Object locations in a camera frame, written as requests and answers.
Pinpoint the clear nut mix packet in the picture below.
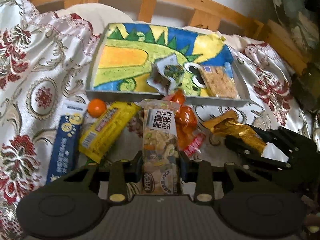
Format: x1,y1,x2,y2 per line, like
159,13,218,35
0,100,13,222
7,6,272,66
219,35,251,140
138,99,180,195

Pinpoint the gold foil snack packet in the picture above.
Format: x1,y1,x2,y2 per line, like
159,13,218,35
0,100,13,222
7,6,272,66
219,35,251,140
203,110,289,163

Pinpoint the clear bag of beige crisps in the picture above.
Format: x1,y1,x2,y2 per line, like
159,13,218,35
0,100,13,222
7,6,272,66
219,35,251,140
200,66,240,99

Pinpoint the green and white snack packet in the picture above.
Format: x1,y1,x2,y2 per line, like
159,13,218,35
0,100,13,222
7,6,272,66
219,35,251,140
146,54,184,95

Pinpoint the orange snack bag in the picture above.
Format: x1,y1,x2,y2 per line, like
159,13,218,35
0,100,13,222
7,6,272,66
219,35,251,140
164,89,206,158

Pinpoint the yellow snack bar packet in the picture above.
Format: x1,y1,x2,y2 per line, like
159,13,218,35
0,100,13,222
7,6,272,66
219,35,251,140
79,102,138,164

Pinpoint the blue tube box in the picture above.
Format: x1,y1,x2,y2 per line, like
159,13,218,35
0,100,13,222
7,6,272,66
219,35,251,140
46,100,87,184

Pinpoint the small orange fruit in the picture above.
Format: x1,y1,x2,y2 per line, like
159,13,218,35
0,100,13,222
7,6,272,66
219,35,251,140
87,99,107,118

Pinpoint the grey tray with dragon painting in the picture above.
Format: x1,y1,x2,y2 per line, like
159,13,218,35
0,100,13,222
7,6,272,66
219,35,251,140
85,23,250,107

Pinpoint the floral satin bedspread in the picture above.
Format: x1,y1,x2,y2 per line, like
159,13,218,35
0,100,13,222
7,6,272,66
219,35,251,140
1,0,319,239

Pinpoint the white pillow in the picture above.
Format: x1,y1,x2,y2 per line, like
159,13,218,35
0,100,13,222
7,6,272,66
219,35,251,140
56,3,134,35

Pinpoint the floral curtain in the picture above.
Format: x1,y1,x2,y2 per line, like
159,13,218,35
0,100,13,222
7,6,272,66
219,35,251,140
272,0,319,60

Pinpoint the wooden bed headboard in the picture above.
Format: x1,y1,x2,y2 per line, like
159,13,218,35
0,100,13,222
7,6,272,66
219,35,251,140
31,0,309,74

